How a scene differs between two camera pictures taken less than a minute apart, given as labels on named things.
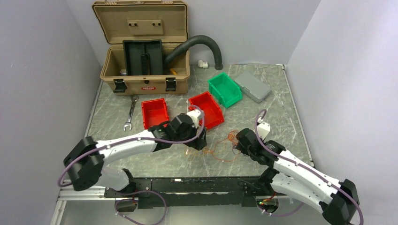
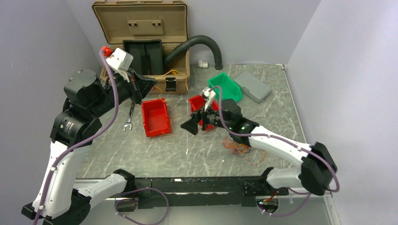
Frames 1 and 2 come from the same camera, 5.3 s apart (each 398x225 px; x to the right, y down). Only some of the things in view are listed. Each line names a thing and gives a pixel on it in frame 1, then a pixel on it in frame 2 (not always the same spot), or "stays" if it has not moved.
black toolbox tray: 143,57 stays
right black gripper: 240,146 to 191,125
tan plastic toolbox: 143,20 stays
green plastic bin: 224,88 stays
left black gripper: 199,143 to 144,86
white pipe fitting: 201,64 stays
